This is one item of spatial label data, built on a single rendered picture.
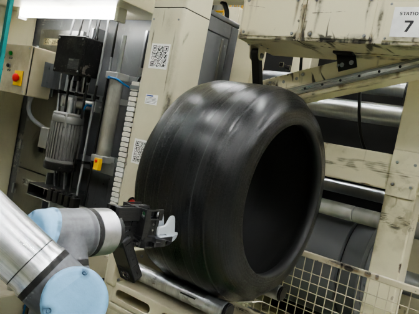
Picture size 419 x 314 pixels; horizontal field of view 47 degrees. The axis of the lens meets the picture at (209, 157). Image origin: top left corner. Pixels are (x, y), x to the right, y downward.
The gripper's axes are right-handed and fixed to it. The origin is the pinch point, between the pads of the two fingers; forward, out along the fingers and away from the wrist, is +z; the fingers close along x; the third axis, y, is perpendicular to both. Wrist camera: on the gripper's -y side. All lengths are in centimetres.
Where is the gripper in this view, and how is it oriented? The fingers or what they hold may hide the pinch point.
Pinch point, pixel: (171, 236)
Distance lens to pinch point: 111.7
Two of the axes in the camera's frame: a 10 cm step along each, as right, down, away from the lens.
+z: 5.8, 0.8, 8.1
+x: -7.9, -1.9, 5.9
